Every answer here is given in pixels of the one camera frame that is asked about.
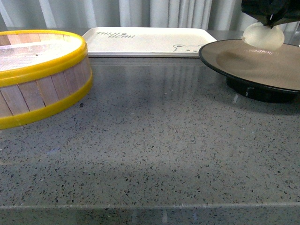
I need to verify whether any black gripper finger holding bun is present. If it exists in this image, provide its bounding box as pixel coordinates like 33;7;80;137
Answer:
241;0;273;25

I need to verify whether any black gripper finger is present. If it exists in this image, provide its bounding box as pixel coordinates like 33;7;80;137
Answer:
269;0;300;28

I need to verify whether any white steamed bun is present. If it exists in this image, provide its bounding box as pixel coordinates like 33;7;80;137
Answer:
241;22;285;51

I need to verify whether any brown plate with black rim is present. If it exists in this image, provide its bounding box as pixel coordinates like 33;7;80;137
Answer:
199;39;300;103

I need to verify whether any white bear print tray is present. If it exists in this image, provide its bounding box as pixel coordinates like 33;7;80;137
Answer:
83;27;216;58

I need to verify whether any grey pleated curtain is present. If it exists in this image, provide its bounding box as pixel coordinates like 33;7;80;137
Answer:
0;0;300;46

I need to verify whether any yellow rimmed wooden steamer basket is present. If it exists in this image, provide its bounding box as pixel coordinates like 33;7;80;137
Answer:
0;30;93;129

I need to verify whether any white mesh steamer liner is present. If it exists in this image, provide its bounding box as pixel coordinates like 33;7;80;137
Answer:
0;40;81;71

